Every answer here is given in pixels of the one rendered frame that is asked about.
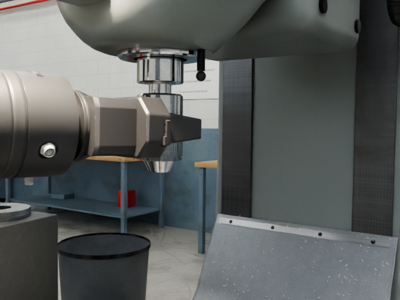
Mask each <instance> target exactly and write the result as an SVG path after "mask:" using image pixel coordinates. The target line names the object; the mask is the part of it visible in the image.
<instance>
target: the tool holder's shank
mask: <svg viewBox="0 0 400 300"><path fill-rule="evenodd" d="M145 85H149V93H171V86H172V85H176V84H175V83H169V82H147V83H145Z"/></svg>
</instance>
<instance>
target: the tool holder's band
mask: <svg viewBox="0 0 400 300"><path fill-rule="evenodd" d="M137 96H144V97H153V98H161V99H162V101H163V103H166V104H183V96H182V95H181V94H176V93H139V94H138V95H137Z"/></svg>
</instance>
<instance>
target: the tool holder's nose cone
mask: <svg viewBox="0 0 400 300"><path fill-rule="evenodd" d="M144 163H145V165H146V167H147V169H148V171H149V172H154V173H165V172H170V171H171V169H172V167H173V165H174V163H175V161H144Z"/></svg>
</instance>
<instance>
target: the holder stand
mask: <svg viewBox="0 0 400 300"><path fill-rule="evenodd" d="M0 300H58V216H57V215H56V214H51V213H45V212H36V211H31V206H30V205H28V204H21V203H0Z"/></svg>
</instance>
